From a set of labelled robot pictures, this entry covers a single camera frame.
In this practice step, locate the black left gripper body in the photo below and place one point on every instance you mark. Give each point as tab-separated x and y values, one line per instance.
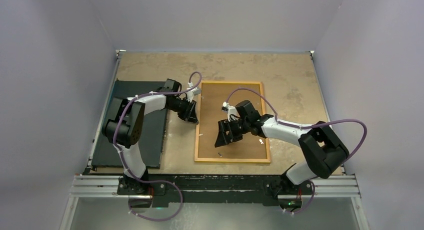
183	108

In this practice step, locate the black flat box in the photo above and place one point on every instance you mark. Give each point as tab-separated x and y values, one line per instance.
152	135

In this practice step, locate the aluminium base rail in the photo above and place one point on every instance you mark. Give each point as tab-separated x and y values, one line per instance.
267	190

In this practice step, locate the brown backing board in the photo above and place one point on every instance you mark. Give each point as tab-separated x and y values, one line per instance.
215	103

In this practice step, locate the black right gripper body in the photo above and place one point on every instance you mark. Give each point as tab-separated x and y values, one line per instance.
238	128

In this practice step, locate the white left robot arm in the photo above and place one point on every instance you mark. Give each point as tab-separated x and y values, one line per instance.
124	123

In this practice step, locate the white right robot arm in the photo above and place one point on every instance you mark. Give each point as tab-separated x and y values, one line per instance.
323	150

